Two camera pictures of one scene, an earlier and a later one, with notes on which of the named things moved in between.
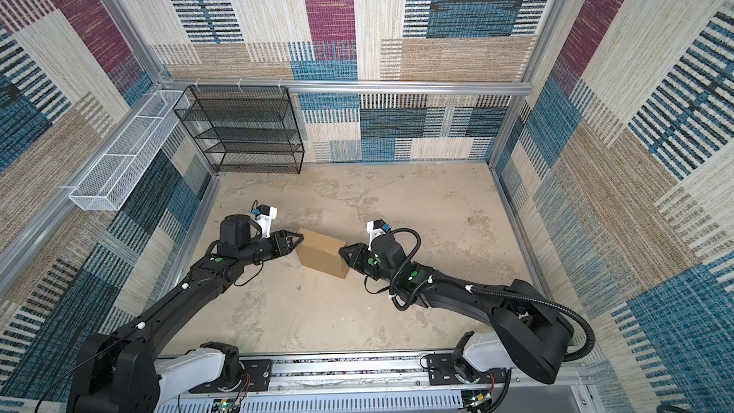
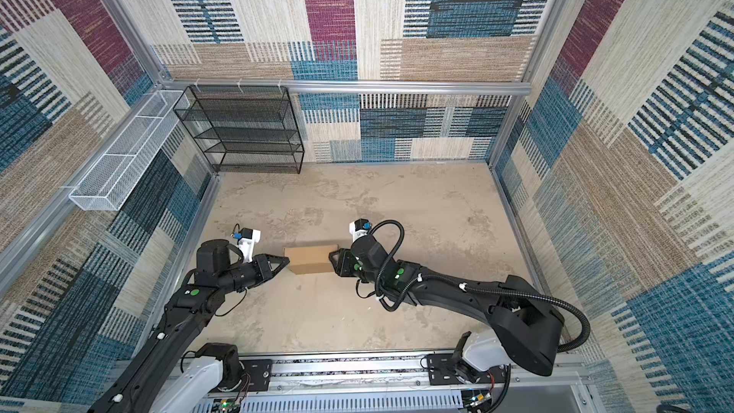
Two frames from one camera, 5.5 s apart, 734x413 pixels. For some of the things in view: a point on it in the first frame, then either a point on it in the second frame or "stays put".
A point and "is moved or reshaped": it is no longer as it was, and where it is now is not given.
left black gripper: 281,246 → 263,267
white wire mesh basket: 127,158 stays put
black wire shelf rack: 244,128 stays put
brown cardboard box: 321,252 is moved or reshaped
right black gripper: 358,251 → 344,260
